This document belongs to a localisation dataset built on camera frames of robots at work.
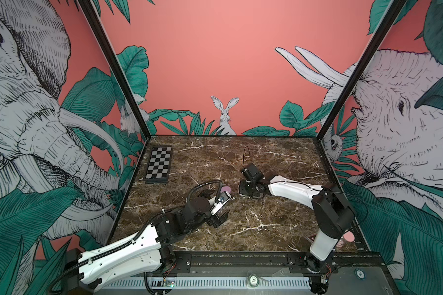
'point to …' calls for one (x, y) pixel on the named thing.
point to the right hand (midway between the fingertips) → (238, 188)
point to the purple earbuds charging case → (226, 188)
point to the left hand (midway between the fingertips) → (221, 198)
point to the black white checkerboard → (159, 165)
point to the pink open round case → (348, 236)
